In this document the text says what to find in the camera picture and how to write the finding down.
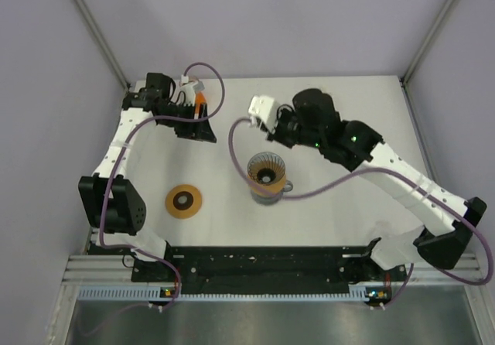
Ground grey slotted cable duct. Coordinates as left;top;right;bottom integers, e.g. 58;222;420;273
77;286;390;302

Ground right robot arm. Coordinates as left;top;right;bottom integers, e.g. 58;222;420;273
249;88;486;280

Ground wooden dripper holder ring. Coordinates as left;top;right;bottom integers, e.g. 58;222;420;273
245;174;288;197

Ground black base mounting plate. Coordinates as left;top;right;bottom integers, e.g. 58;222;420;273
131;246;406;295

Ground aluminium front rail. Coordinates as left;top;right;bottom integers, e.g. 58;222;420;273
62;253;483;286

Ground clear ribbed glass dripper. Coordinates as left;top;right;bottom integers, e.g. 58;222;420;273
247;152;286;185

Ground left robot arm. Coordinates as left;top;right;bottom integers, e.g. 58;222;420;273
78;73;217;281

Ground clear glass server jug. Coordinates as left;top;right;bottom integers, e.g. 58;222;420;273
251;180;293;206

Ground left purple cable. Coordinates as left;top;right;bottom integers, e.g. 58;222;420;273
98;61;227;311

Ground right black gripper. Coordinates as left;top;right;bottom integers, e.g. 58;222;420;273
261;106;323;149

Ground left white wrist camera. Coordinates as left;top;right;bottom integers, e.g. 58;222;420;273
176;75;204;106

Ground orange liquid glass beaker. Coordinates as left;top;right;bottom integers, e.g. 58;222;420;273
195;92;207;118

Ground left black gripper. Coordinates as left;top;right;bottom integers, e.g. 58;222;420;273
158;101;215;142

